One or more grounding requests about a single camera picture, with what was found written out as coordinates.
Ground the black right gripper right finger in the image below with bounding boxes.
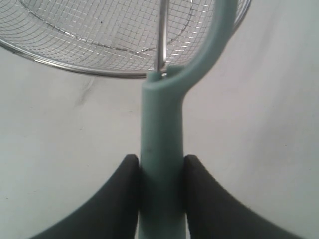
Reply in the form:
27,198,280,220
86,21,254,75
183,155,297,239

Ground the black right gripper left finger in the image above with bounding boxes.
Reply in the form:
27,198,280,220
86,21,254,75
34,154,140,239

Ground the teal handled peeler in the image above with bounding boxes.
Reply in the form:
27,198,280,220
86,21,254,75
138,0,250,239

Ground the oval metal mesh basket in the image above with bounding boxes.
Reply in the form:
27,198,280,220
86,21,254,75
0,0,251,78

